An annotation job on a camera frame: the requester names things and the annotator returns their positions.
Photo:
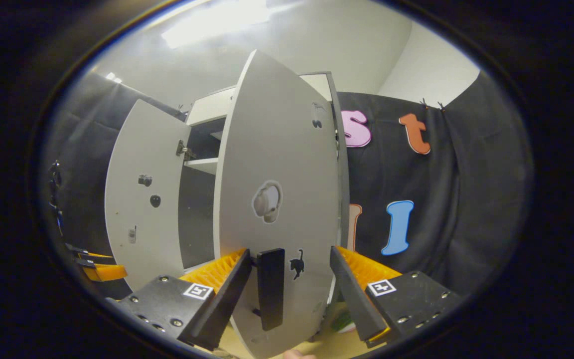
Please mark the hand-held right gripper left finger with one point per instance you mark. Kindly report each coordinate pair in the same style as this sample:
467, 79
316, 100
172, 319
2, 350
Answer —
227, 294

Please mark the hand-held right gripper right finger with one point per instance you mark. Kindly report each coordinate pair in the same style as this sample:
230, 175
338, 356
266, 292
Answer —
357, 299

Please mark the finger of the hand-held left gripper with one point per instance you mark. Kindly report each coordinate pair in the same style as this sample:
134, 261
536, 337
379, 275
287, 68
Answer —
107, 272
85, 252

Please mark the white cabinet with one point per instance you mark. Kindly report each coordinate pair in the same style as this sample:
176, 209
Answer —
195, 219

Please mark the white cabinet door camera sticker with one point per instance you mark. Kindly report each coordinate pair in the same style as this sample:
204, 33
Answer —
137, 149

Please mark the white cabinet door headphones sticker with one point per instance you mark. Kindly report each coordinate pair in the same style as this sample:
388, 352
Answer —
277, 149

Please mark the white cabinet shelf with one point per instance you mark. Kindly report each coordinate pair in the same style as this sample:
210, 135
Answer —
205, 165

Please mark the metal door hinge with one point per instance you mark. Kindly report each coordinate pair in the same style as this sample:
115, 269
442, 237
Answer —
182, 148

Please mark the green striped dish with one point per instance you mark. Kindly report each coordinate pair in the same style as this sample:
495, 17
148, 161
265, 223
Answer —
344, 324

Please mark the dark stand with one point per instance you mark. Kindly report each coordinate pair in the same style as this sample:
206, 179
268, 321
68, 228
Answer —
56, 177

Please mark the black backdrop cloth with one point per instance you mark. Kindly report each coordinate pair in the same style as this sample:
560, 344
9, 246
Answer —
466, 199

